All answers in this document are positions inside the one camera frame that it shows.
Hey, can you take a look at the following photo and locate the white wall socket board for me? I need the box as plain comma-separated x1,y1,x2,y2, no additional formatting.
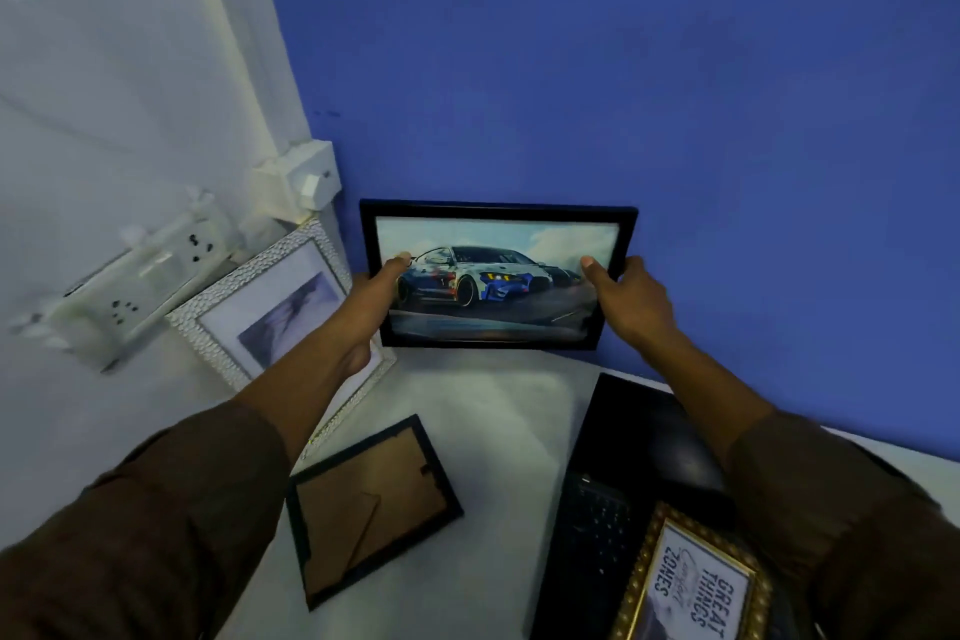
9,186,249,374

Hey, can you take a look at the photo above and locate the black laptop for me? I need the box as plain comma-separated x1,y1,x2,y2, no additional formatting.
529,372,804,640

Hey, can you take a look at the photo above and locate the black framed car picture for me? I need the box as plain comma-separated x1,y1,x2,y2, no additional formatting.
359,199,639,352

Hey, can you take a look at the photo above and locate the person's right forearm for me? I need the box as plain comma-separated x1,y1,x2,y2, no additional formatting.
637,329,960,640

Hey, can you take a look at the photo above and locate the person's left hand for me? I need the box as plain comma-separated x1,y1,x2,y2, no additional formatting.
334,251,413,380

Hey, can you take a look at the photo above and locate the person's left forearm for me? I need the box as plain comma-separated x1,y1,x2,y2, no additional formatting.
0,320,354,640

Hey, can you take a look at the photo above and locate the black frame with brown backing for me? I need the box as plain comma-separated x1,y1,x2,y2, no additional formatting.
285,414,465,612

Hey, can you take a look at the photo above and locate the white wall switch box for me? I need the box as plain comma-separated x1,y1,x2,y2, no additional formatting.
247,140,343,225

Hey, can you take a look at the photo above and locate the white wall cable conduit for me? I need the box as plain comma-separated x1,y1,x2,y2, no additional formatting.
166,0,312,164

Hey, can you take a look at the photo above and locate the white textured picture frame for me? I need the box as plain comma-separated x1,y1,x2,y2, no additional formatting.
165,217,398,464

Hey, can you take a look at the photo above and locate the person's right hand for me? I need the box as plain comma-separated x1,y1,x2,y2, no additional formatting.
580,255,680,356

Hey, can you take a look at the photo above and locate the gold framed quote picture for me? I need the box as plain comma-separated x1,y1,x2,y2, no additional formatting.
609,502,774,640

